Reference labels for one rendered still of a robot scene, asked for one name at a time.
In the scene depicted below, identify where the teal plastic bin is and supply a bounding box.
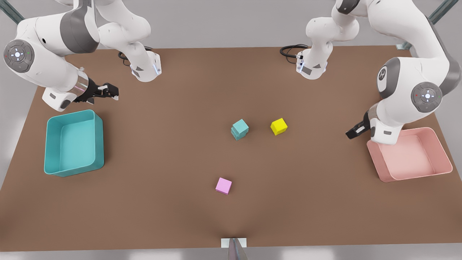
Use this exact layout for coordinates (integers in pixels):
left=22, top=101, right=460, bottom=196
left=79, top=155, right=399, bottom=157
left=44, top=109, right=105, bottom=178

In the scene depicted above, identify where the pink plastic bin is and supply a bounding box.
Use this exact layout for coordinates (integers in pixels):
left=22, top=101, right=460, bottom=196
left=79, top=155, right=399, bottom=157
left=366, top=127, right=453, bottom=183

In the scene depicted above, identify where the yellow cube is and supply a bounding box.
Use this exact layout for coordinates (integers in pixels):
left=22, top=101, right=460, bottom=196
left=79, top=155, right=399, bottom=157
left=270, top=118, right=288, bottom=136

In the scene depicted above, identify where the pink cube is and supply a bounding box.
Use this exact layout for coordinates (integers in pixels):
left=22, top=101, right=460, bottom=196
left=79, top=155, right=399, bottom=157
left=215, top=177, right=232, bottom=195

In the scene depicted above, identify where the black cable loop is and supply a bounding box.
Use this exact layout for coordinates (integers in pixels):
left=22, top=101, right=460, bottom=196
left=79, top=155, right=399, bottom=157
left=280, top=44, right=309, bottom=66
left=118, top=46, right=153, bottom=68

